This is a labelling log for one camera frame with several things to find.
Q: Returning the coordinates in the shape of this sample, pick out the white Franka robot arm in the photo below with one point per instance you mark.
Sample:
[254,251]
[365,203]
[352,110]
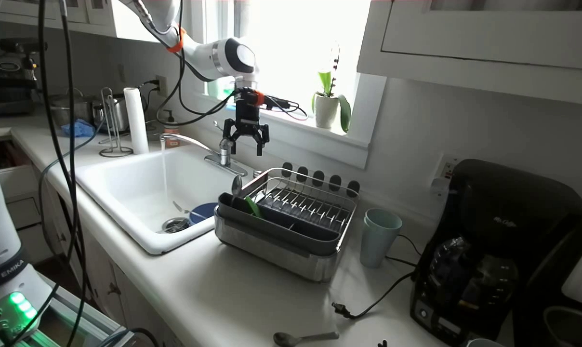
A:
[227,58]

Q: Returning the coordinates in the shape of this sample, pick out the blue rag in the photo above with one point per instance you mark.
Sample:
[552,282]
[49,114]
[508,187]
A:
[78,127]

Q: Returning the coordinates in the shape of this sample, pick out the potted green plant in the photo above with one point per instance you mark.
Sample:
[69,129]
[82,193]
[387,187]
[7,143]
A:
[329,108]

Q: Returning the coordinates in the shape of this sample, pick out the silver spoon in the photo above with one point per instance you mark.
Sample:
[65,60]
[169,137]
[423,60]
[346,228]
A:
[304,337]
[180,208]

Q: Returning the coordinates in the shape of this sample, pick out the black boxy appliance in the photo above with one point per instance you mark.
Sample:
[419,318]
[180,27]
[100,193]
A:
[549,289]

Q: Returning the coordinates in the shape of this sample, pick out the blue bowl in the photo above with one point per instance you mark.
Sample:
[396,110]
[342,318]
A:
[206,212]

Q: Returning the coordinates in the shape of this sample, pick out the white framed window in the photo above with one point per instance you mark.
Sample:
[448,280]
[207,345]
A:
[304,39]

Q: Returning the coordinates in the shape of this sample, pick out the green plastic utensil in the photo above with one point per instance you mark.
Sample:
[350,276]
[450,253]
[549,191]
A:
[254,206]

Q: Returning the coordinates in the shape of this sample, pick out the black countertop machine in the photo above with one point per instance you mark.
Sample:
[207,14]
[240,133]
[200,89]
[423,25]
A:
[9,77]

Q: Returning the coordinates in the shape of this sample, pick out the chrome sink hole cap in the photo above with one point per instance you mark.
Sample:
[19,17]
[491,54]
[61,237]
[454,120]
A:
[238,183]

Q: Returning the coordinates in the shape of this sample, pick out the chrome sink faucet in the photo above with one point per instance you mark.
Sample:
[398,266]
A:
[217,154]

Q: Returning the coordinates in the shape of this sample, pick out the grey utensil holder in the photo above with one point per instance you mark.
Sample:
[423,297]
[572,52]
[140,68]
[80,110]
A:
[231,204]

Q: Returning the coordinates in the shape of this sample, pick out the black coffee maker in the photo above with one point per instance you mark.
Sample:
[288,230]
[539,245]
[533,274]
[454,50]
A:
[491,256]

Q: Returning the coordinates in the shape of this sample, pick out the white paper towel roll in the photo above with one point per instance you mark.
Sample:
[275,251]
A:
[136,122]

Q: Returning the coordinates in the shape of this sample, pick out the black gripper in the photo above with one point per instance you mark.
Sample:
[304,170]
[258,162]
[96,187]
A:
[248,108]

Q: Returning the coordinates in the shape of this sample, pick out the chrome sink drain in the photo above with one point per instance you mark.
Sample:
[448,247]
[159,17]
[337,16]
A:
[177,224]

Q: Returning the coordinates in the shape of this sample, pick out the white wall outlet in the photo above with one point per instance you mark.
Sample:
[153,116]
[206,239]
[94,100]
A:
[159,85]
[444,174]

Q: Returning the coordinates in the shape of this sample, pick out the black wrist camera red mount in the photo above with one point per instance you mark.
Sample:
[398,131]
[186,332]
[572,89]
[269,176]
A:
[281,102]

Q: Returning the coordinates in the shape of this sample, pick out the white kitchen sink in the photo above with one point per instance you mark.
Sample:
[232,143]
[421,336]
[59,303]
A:
[130,185]

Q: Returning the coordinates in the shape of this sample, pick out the pale teal cup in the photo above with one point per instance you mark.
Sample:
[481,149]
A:
[379,241]

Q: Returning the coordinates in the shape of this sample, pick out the white wall cabinet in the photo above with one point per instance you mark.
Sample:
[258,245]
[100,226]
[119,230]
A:
[80,16]
[497,44]

